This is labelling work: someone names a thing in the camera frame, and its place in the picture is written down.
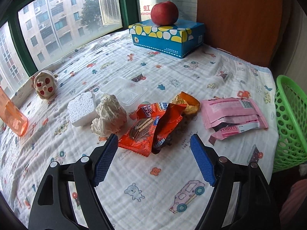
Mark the orange water bottle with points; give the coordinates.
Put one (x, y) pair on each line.
(12, 117)

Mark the brown wooden panel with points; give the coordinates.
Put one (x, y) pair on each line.
(239, 16)

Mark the large pink snack packet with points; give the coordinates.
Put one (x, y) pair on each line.
(227, 106)

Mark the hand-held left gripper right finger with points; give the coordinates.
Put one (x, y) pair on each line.
(203, 160)

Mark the beige plush toy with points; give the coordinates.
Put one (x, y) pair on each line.
(44, 83)

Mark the white printed blanket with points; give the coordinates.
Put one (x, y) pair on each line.
(168, 81)

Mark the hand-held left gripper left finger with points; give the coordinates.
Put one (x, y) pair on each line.
(105, 160)

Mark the gold foil wrapper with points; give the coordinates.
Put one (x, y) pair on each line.
(189, 103)

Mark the orange snack wrapper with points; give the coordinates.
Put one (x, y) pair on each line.
(146, 129)

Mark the white foam block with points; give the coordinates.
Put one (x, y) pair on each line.
(80, 107)

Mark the small pink bar wrapper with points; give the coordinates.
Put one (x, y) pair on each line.
(230, 133)

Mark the pink cloth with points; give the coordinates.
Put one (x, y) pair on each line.
(298, 196)

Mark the red apple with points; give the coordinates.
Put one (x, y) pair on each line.
(164, 13)

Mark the clear plastic tray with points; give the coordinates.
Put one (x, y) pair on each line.
(129, 93)

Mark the blue tissue box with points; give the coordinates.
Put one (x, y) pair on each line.
(156, 43)

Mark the green window frame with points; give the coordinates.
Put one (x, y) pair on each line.
(21, 52)

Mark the green plastic basket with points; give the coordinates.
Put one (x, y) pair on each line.
(287, 80)

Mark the white paper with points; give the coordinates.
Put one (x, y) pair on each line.
(109, 115)

